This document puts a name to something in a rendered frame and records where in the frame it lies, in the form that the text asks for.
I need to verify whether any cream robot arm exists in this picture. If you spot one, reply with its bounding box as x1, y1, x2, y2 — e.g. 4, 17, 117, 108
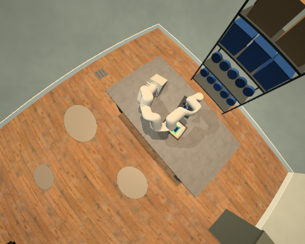
137, 82, 204, 132

